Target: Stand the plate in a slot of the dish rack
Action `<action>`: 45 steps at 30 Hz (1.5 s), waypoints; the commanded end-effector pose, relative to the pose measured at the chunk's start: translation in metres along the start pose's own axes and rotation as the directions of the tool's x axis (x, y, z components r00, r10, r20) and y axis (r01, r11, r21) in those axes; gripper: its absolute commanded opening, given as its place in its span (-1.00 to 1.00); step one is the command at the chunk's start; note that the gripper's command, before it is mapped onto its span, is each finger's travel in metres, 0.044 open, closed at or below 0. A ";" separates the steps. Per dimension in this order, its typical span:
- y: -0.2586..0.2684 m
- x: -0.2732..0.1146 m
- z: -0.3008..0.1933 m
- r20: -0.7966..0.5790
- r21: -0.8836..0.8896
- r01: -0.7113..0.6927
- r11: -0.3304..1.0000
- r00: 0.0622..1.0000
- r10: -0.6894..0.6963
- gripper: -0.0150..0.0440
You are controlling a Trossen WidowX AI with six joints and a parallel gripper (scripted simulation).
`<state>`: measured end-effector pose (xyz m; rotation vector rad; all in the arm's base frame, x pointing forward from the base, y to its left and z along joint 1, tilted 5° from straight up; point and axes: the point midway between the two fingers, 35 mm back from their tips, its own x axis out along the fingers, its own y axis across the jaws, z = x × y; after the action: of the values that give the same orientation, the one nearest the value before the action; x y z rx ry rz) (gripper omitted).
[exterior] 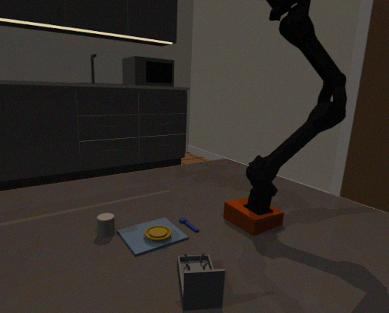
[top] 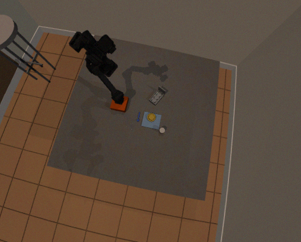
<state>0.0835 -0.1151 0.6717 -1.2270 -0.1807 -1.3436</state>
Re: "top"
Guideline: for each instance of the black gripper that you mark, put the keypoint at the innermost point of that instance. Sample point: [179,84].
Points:
[95,54]

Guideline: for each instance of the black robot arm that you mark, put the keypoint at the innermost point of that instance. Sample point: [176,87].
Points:
[107,46]

